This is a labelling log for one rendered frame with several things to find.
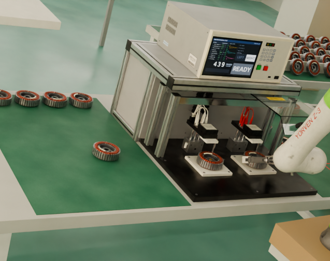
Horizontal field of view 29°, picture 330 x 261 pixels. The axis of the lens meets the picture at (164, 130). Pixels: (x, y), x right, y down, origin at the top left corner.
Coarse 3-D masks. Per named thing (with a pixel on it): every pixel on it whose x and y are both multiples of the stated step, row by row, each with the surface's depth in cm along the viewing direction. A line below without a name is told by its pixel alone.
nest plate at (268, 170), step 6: (234, 156) 286; (240, 156) 288; (240, 162) 283; (246, 168) 278; (252, 168) 280; (264, 168) 283; (270, 168) 285; (252, 174) 277; (258, 174) 278; (264, 174) 280
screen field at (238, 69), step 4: (236, 64) 271; (240, 64) 272; (244, 64) 273; (248, 64) 274; (252, 64) 275; (232, 68) 271; (236, 68) 272; (240, 68) 273; (244, 68) 274; (248, 68) 275; (232, 72) 272; (236, 72) 273; (240, 72) 274; (244, 72) 275; (248, 72) 276
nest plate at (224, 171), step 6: (186, 156) 274; (192, 156) 275; (192, 162) 270; (198, 168) 266; (204, 168) 268; (222, 168) 272; (204, 174) 263; (210, 174) 265; (216, 174) 266; (222, 174) 268; (228, 174) 270
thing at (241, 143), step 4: (228, 140) 295; (232, 140) 292; (236, 140) 292; (240, 140) 294; (244, 140) 295; (228, 144) 295; (232, 144) 292; (236, 144) 292; (240, 144) 293; (244, 144) 294; (228, 148) 295; (232, 148) 292; (236, 148) 293; (240, 148) 294; (244, 148) 295
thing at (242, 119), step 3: (243, 108) 289; (249, 108) 289; (246, 111) 286; (243, 114) 294; (240, 117) 290; (243, 117) 294; (246, 117) 291; (252, 117) 289; (240, 120) 290; (243, 120) 287; (246, 120) 288; (252, 120) 290; (240, 123) 291; (243, 123) 288; (246, 123) 289; (249, 123) 290; (240, 126) 289
